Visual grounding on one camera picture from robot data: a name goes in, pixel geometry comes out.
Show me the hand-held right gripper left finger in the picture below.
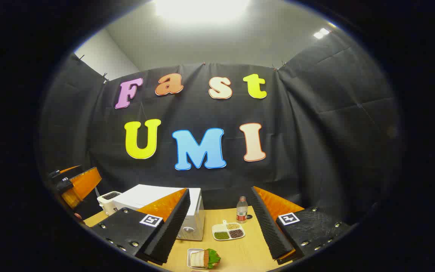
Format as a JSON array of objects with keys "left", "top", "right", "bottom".
[{"left": 90, "top": 188, "right": 191, "bottom": 265}]

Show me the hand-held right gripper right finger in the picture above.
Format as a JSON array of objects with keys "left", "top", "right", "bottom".
[{"left": 250, "top": 186, "right": 354, "bottom": 265}]

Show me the small white square plate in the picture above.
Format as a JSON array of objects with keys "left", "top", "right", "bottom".
[{"left": 187, "top": 248, "right": 207, "bottom": 270}]

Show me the clear plastic water bottle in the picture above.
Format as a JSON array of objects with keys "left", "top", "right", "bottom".
[{"left": 236, "top": 196, "right": 248, "bottom": 224}]

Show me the white toaster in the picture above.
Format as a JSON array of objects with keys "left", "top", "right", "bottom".
[{"left": 97, "top": 191, "right": 122, "bottom": 216}]

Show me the white divided plate with beans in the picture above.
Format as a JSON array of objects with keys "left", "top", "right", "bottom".
[{"left": 212, "top": 220, "right": 246, "bottom": 241}]

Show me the white microwave oven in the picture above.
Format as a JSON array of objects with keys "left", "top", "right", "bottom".
[{"left": 112, "top": 184, "right": 205, "bottom": 241}]

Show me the large ceiling light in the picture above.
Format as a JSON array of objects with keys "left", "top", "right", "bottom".
[{"left": 153, "top": 0, "right": 252, "bottom": 24}]

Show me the sandwich with lettuce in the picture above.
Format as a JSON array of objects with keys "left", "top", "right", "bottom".
[{"left": 190, "top": 248, "right": 221, "bottom": 269}]

